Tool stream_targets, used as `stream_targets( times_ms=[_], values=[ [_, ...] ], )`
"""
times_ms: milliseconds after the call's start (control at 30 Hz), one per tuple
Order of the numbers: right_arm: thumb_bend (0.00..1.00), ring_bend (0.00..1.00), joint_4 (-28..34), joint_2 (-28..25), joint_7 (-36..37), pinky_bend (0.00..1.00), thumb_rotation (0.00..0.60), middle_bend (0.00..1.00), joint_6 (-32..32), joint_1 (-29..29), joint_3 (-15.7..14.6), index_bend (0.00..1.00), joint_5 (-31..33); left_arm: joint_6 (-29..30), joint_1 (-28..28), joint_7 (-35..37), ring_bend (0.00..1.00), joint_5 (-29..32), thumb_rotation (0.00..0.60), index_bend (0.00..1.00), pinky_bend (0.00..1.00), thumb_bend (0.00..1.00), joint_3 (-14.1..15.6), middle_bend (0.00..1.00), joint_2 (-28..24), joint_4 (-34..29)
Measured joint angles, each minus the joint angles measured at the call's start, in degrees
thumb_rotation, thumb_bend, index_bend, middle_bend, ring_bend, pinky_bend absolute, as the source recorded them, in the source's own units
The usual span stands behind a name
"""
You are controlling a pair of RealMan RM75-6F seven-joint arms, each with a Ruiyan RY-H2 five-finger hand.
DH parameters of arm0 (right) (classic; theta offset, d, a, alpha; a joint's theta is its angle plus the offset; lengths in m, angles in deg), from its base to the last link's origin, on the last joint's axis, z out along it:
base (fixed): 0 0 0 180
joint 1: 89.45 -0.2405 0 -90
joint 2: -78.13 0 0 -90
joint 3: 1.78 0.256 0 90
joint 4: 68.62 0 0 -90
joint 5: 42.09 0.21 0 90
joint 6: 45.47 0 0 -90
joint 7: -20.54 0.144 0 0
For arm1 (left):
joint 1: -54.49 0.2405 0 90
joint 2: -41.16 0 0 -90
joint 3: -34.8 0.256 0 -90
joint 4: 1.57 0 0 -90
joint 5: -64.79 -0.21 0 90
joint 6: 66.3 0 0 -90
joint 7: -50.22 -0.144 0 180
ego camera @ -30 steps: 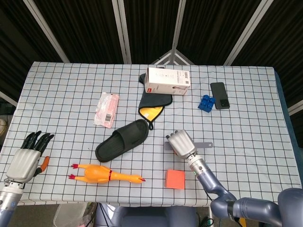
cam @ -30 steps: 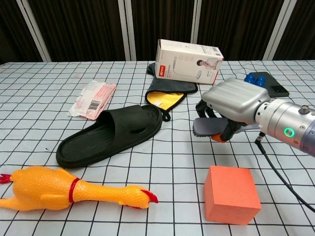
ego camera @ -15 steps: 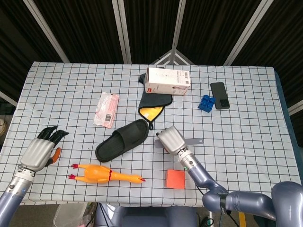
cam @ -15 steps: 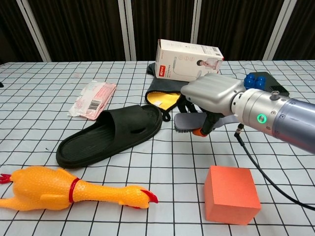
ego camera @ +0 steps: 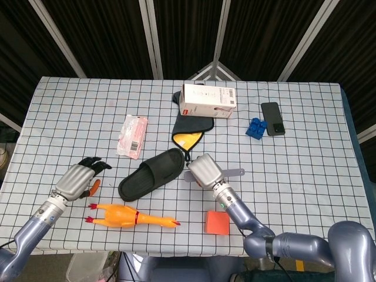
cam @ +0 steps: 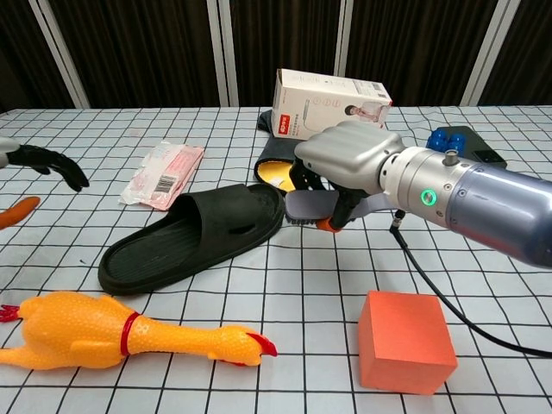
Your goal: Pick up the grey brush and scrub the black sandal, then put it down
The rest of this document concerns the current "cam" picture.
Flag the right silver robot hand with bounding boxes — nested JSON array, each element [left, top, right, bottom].
[[291, 120, 406, 235]]

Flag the grey cleaning brush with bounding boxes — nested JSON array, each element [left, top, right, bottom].
[[284, 189, 393, 229]]

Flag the black rubber slipper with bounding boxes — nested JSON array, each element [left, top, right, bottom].
[[97, 183, 286, 297]]

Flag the white product box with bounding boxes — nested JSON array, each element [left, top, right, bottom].
[[271, 68, 393, 143]]

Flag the grey and yellow cloth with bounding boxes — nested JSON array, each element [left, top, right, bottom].
[[253, 110, 311, 193]]

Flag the blue toy building brick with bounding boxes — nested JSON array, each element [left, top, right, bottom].
[[428, 128, 467, 153]]

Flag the white checked tablecloth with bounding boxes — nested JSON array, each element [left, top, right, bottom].
[[0, 105, 552, 414]]

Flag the black smartphone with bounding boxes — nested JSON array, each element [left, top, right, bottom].
[[443, 125, 508, 168]]

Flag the pink plastic packet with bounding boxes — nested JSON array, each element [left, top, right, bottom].
[[118, 141, 205, 211]]

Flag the orange foam cube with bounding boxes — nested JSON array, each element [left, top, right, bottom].
[[356, 290, 458, 396]]

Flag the yellow rubber chicken toy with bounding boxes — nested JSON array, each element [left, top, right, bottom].
[[0, 291, 279, 372]]

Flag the white screen frame post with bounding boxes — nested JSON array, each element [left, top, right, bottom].
[[459, 0, 523, 107], [205, 0, 240, 108], [28, 0, 90, 109], [338, 0, 361, 81]]

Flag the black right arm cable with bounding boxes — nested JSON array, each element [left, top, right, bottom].
[[390, 210, 552, 359]]

